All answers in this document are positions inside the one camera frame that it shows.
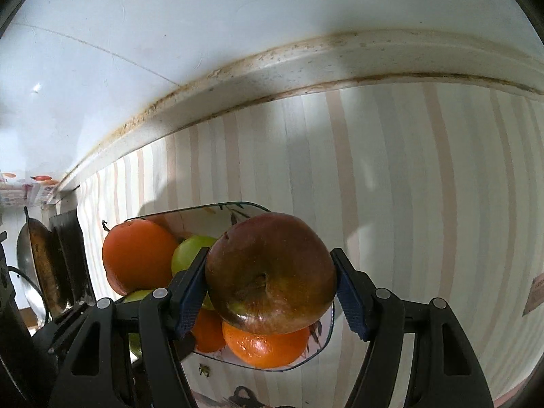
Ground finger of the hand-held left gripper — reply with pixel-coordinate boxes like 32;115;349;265
32;297;99;355

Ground small orange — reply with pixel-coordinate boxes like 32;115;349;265
190;308;228;353
222;321;312;370

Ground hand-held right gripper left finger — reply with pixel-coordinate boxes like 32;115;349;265
49;247;209;408

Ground floral oval ceramic plate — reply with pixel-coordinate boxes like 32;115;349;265
123;202;336;370

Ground large orange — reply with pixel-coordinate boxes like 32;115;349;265
102;219;179;296

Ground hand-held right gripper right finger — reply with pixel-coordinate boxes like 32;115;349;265
330;248;494;408

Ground striped pink tablecloth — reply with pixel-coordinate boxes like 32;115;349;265
76;79;544;408

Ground colourful wall stickers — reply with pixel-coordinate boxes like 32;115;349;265
0;171;60;209

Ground steel wok lid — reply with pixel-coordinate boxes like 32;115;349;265
16;206;47;324

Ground steel wok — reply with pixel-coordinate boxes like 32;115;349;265
25;221;71;313

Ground brown rectangular patch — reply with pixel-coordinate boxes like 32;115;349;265
522;273;544;317

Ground black induction cooktop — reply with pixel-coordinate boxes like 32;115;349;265
49;209;96;307

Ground green apple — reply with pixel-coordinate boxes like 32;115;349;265
120;290;156;358
171;235;219;312

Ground reddish brown apple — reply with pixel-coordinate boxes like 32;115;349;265
205;212;338;336

